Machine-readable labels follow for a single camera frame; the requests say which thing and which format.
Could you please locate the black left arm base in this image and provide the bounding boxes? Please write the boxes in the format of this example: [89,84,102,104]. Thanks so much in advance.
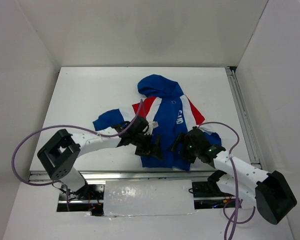
[54,184,105,217]

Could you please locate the blue white red jacket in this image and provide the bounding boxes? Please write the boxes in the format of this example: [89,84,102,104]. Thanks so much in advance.
[92,73,222,171]

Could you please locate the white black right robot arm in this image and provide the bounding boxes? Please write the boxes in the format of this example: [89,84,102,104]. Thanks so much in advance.
[168,127,297,225]

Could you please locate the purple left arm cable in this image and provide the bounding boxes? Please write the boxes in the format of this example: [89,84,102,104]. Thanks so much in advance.
[11,98,151,213]

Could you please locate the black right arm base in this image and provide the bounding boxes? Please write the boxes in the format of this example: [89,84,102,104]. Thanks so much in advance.
[188,181,235,210]

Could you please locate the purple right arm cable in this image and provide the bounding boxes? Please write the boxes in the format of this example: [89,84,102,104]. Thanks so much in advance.
[196,121,256,240]

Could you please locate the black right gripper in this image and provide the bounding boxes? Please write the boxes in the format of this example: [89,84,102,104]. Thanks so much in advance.
[167,131,201,164]

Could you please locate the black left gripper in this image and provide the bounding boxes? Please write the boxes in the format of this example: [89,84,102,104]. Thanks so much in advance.
[130,132,163,160]

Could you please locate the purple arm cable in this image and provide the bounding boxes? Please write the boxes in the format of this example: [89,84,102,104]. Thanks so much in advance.
[196,121,256,240]
[11,98,151,213]

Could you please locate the aluminium side rail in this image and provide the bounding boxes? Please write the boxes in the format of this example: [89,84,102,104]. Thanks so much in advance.
[225,66,267,170]

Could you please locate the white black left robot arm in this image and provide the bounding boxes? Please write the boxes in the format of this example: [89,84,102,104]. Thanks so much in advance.
[37,116,163,200]

